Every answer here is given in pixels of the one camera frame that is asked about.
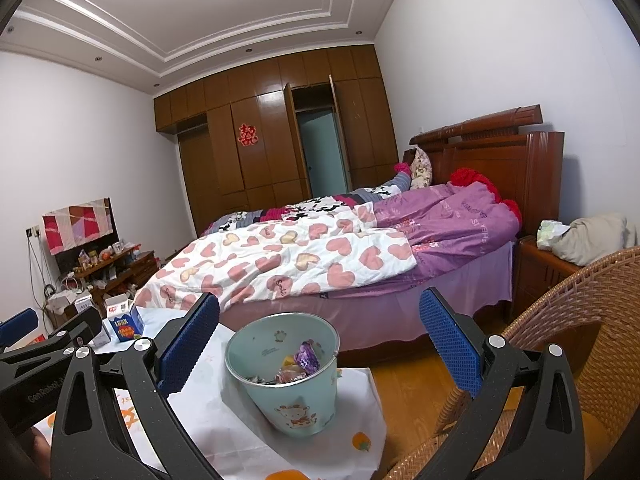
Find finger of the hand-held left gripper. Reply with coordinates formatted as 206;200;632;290
47;305;103;347
0;308;40;350

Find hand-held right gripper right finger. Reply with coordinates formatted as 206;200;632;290
419;287;591;480

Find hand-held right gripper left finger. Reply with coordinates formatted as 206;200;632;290
50;290;223;480

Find mint green cartoon bin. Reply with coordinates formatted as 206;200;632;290
224;312;341;436

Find purple foil wrapper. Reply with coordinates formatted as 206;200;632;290
294;340;334;374

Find tall white milk carton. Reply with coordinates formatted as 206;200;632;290
74;295;113;347

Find blue drink carton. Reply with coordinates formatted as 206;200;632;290
103;296;146;345

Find bed with pink skirt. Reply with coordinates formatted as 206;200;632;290
222;240;517;357

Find television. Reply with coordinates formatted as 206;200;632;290
42;197;122;275

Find dark wooden television cabinet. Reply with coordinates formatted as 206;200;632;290
47;245;162;332

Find wooden nightstand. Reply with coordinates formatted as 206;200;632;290
512;235;587;322

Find purple quilt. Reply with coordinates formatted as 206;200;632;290
372;167;523;292

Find white pink heart quilt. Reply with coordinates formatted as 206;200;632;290
135;210;418;311

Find white green tissue pack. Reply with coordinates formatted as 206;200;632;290
536;219;572;252

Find woven wicker chair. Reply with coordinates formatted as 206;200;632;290
384;245;640;480

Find floral pillow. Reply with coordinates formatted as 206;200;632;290
410;147;434;191

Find grey folded cloth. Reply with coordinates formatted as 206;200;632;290
551;211;639;267

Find black white patterned quilt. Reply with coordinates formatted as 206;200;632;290
205;182;401;236

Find wooden bed headboard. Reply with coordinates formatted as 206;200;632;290
402;105;566;238

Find brown wooden wardrobe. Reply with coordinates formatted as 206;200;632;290
152;44;401;237

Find red paper decal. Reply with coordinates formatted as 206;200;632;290
237;122;261;148

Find teal door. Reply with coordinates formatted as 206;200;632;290
295;107;351;197

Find hanging power cables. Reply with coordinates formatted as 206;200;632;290
27;237;68;311

